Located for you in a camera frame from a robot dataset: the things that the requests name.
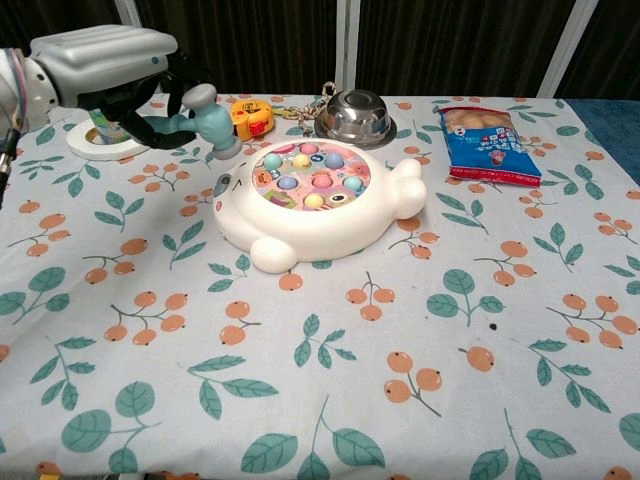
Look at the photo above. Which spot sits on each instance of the yellow tape measure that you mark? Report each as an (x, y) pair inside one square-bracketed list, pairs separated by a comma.
[(250, 117)]

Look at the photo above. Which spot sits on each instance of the dark blue table cover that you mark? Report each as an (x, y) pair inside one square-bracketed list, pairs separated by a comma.
[(610, 125)]

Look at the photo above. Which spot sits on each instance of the floral print tablecloth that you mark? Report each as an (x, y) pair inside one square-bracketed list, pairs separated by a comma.
[(320, 350)]

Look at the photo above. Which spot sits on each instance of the white whack-a-mole toy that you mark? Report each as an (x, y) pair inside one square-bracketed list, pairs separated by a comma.
[(310, 235)]

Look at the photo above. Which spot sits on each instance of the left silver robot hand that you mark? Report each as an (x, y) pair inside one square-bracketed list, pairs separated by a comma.
[(100, 60)]

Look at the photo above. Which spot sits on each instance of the blue snack bag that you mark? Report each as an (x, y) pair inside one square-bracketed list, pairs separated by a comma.
[(492, 145)]

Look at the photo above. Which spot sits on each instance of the aluminium partition post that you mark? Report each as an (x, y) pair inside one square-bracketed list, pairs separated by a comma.
[(567, 45), (348, 45), (127, 12)]

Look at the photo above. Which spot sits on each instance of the light blue toy hammer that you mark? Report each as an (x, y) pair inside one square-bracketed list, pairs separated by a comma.
[(212, 120)]

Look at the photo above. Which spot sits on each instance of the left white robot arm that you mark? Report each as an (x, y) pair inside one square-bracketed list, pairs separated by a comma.
[(20, 90)]

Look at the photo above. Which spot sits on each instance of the stainless steel bowl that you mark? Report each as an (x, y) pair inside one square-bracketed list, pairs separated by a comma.
[(355, 117)]

